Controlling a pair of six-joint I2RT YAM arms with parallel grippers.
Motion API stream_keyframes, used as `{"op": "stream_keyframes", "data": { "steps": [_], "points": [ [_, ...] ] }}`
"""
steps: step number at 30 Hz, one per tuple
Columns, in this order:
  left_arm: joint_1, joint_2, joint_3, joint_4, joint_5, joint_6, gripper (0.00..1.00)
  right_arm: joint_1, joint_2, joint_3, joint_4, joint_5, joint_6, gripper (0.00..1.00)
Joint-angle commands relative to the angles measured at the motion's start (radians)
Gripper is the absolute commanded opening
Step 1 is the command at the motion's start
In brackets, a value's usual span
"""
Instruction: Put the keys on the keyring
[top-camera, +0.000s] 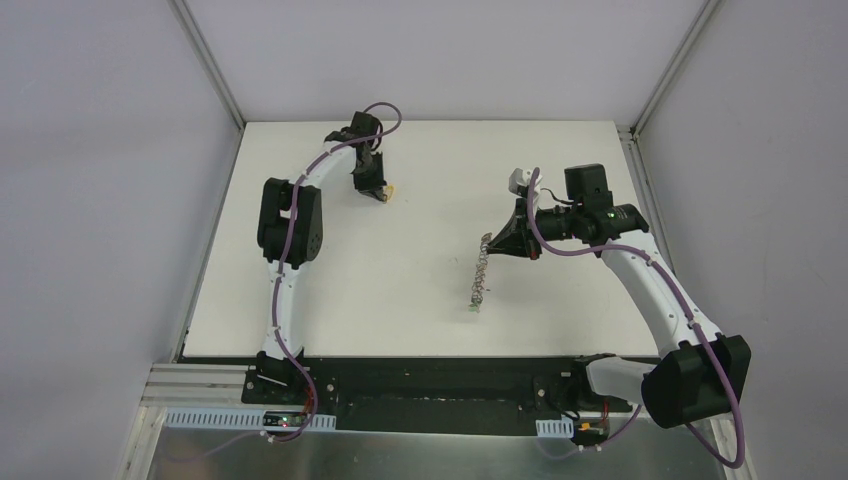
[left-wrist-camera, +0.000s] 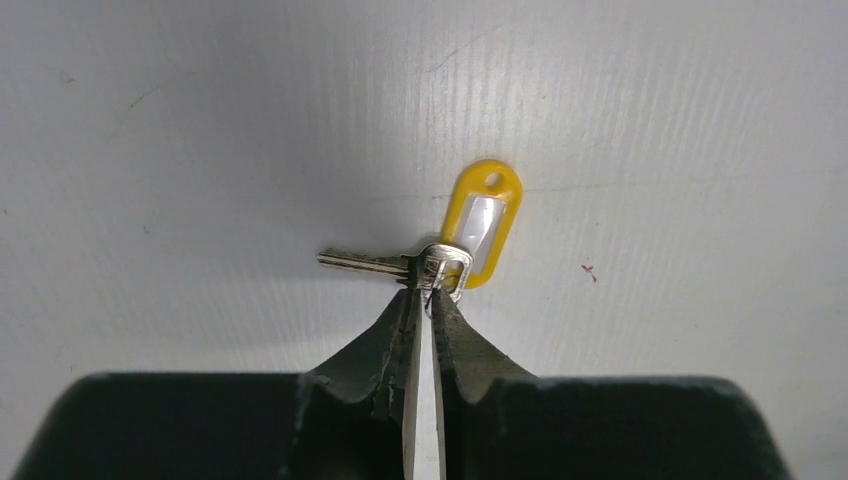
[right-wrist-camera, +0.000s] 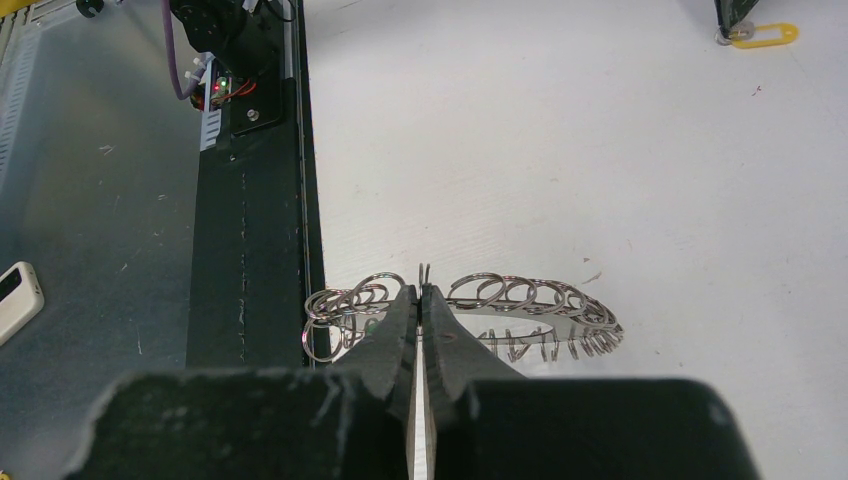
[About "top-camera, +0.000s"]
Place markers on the right white slotted cable duct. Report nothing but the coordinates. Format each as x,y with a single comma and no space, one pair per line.
562,427

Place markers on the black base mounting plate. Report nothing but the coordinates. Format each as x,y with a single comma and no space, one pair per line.
447,395

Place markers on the aluminium frame post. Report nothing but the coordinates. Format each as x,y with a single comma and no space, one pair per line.
676,64
203,53

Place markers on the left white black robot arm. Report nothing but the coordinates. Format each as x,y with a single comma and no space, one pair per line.
290,235

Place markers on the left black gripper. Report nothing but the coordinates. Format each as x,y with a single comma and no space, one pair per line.
367,174

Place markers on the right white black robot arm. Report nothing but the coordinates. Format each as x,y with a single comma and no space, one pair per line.
701,372

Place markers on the left aluminium frame post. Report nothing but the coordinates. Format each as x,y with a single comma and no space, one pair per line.
203,53

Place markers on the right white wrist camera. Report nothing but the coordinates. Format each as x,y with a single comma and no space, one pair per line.
518,182

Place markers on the left white slotted cable duct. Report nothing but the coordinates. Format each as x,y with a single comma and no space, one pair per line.
234,419

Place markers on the metal disc with key rings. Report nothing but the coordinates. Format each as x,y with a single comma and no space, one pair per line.
478,285

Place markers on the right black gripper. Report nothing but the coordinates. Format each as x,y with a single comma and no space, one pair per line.
521,232

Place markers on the right aluminium frame post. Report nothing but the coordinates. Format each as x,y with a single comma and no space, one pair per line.
676,64

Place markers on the white slotted cable duct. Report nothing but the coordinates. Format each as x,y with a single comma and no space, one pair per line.
562,427
234,419

